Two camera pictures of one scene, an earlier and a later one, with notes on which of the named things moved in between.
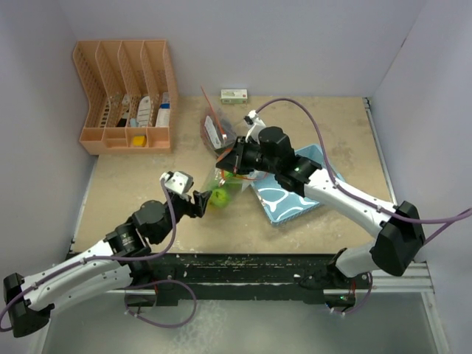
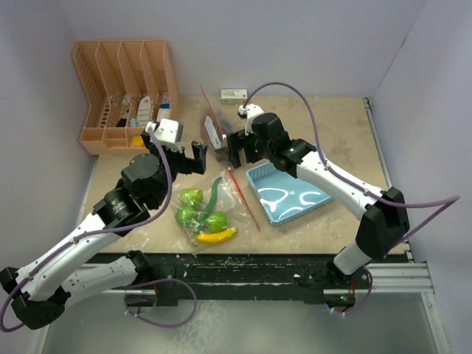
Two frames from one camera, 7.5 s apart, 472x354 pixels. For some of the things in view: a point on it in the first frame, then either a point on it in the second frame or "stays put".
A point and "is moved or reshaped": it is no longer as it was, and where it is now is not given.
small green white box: (234, 96) stays put
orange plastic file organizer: (130, 88) stays put
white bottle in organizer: (144, 112) stays put
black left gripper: (196, 209) → (187, 164)
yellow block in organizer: (139, 141) stays put
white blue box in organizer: (163, 116) stays put
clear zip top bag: (224, 187) is moved or reshaped
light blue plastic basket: (278, 203) stays put
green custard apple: (220, 197) is moved or reshaped
